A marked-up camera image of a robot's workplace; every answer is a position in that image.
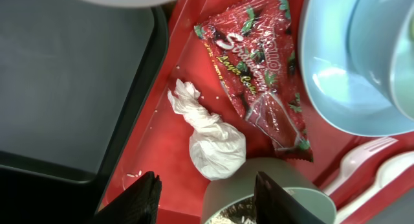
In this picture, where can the red strawberry cake wrapper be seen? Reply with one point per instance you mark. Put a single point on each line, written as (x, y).
(252, 50)

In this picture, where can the red plastic tray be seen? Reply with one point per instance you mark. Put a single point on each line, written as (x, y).
(159, 140)

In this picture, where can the white napkin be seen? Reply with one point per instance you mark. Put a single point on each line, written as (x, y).
(217, 149)

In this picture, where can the white plastic spoon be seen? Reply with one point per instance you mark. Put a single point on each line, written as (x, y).
(387, 173)

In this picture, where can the black waste bin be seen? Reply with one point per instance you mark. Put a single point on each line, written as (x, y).
(74, 79)

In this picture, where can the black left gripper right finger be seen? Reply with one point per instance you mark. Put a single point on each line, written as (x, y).
(275, 206)

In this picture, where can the light blue small bowl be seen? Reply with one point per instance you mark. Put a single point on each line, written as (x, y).
(381, 47)

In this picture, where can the white plastic fork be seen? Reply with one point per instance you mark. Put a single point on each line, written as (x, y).
(355, 158)

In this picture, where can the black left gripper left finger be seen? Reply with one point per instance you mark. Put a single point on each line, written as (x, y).
(138, 204)

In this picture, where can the green bowl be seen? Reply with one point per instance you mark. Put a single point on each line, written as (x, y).
(231, 200)

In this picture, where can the light blue plate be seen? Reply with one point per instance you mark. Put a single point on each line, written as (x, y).
(342, 97)

